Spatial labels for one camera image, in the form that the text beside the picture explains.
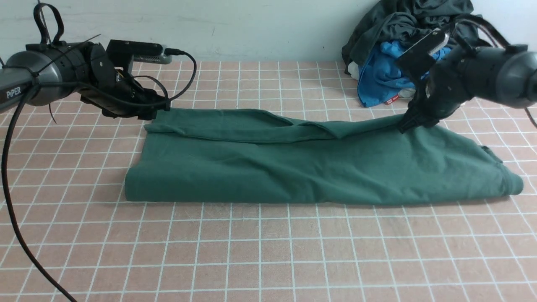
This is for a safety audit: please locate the dark grey crumpled garment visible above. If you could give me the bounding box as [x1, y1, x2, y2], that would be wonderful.
[341, 0, 474, 75]

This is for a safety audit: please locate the green long-sleeved shirt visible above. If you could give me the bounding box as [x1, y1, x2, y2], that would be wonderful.
[124, 108, 524, 205]

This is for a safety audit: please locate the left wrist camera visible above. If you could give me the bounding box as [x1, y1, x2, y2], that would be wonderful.
[106, 39, 172, 73]

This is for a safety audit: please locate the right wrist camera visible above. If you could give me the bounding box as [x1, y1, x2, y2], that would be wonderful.
[395, 28, 449, 85]

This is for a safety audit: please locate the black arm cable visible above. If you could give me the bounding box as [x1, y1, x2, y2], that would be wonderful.
[0, 2, 198, 302]
[445, 14, 537, 128]

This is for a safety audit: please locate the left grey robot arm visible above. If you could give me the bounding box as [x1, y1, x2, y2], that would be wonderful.
[1, 39, 172, 120]

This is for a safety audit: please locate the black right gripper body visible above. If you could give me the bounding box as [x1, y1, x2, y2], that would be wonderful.
[409, 74, 470, 126]

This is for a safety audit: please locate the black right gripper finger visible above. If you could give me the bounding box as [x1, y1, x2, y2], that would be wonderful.
[397, 110, 424, 134]

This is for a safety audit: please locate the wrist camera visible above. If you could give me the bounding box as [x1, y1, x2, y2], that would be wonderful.
[395, 28, 449, 85]
[106, 39, 172, 73]

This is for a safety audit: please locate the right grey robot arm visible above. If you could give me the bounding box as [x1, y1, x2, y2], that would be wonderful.
[396, 44, 537, 133]

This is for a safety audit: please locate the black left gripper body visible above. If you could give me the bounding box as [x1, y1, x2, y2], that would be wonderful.
[79, 54, 146, 119]

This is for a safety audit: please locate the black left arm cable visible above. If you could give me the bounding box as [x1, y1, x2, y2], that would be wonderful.
[0, 2, 198, 302]

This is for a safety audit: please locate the blue crumpled garment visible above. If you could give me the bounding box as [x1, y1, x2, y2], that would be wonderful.
[357, 41, 454, 108]

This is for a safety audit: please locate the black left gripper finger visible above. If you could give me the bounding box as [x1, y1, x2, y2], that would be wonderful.
[141, 94, 172, 121]

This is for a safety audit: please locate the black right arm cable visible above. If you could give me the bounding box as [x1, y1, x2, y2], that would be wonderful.
[445, 14, 537, 128]

